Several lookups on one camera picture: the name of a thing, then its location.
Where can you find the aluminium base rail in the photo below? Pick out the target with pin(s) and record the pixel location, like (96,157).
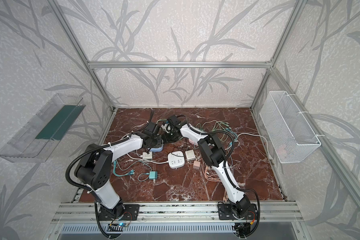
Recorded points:
(178,212)

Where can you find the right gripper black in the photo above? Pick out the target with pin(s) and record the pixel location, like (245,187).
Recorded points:
(169,135)

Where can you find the blue power strip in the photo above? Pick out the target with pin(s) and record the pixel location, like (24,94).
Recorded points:
(157,148)

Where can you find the clear plastic wall bin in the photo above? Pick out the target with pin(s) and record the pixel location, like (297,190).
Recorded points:
(35,142)

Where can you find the white charger adapter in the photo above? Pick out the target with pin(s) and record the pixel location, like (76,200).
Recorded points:
(190,155)

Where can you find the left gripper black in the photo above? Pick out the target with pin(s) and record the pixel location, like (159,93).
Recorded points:
(153,142)

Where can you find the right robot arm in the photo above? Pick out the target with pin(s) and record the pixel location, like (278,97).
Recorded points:
(215,156)

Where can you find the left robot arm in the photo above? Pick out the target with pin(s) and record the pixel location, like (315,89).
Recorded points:
(92,170)

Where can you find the pink plug adapter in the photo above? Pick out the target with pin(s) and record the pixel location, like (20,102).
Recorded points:
(196,165)

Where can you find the white wire mesh basket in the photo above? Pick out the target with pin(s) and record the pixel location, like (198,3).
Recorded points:
(290,133)

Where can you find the teal plug adapter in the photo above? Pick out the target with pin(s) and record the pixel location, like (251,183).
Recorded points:
(153,175)

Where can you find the white plug adapter small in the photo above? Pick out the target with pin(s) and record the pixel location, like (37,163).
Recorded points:
(147,156)

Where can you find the white power strip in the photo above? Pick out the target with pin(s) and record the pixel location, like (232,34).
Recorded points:
(176,159)

